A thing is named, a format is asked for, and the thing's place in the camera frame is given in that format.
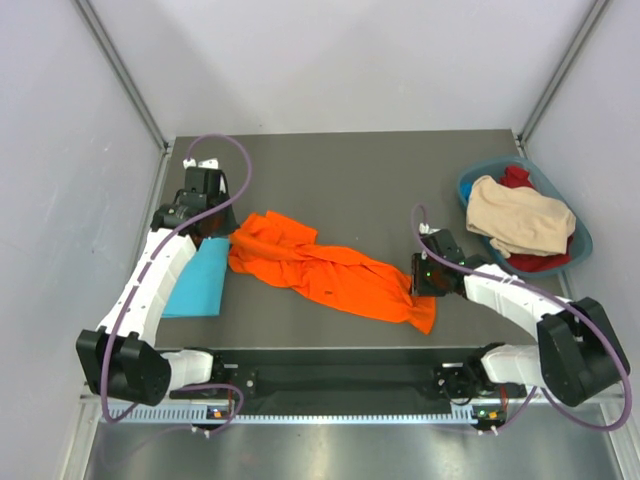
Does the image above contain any orange t-shirt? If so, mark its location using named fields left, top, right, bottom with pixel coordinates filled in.
left=228, top=211, right=436, bottom=335

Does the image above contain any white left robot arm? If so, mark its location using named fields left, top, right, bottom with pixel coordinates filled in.
left=76, top=159, right=237, bottom=406

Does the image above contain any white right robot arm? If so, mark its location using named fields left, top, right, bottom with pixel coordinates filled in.
left=411, top=224, right=630, bottom=407

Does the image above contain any folded light blue t-shirt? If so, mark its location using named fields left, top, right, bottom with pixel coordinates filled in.
left=162, top=237, right=230, bottom=319

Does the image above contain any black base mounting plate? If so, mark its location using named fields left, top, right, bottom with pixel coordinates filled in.
left=168, top=347, right=527, bottom=415

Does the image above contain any blue t-shirt in basket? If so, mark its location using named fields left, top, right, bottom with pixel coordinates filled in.
left=459, top=182, right=472, bottom=202

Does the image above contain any beige t-shirt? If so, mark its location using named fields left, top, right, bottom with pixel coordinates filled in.
left=466, top=175, right=577, bottom=258

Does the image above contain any blue plastic laundry basket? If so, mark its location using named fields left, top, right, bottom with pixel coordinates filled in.
left=457, top=155, right=593, bottom=278

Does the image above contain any dark red t-shirt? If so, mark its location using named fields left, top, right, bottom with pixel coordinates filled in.
left=499, top=165, right=574, bottom=273

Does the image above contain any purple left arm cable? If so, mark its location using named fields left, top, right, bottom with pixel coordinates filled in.
left=101, top=133, right=253, bottom=436

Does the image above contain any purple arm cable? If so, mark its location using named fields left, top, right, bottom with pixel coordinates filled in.
left=410, top=202, right=632, bottom=432
left=101, top=133, right=253, bottom=436

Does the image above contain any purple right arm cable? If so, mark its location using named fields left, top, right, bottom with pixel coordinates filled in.
left=410, top=202, right=632, bottom=432

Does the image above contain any grey slotted cable duct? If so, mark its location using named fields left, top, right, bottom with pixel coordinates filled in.
left=121, top=402, right=506, bottom=425

